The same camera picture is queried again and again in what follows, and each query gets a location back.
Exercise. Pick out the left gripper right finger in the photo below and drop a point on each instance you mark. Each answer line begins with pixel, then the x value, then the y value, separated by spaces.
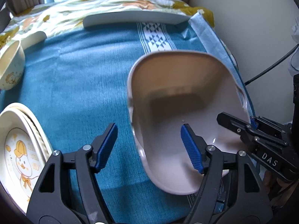
pixel 231 190

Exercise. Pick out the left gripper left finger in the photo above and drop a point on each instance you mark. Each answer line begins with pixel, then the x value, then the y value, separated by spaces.
pixel 67 190

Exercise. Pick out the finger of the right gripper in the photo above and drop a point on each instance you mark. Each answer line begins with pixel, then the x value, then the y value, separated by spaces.
pixel 233 124

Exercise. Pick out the pink plastic basin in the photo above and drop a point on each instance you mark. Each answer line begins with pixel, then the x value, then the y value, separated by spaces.
pixel 168 89

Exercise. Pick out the right hand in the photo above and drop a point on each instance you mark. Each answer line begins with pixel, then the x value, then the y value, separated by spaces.
pixel 275 187

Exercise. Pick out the white plate orange duck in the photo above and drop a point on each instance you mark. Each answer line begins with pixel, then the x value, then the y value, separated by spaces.
pixel 25 150

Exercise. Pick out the teal blue table cloth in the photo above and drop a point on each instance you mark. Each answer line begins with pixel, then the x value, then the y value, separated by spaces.
pixel 75 84

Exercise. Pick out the small cream duck bowl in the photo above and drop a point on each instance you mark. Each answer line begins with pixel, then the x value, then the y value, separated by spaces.
pixel 12 66

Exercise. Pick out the floral bed quilt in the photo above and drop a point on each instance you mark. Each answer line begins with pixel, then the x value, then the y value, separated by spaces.
pixel 56 18

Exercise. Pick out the grey rag on cable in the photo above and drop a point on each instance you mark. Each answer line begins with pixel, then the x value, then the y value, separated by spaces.
pixel 294 59

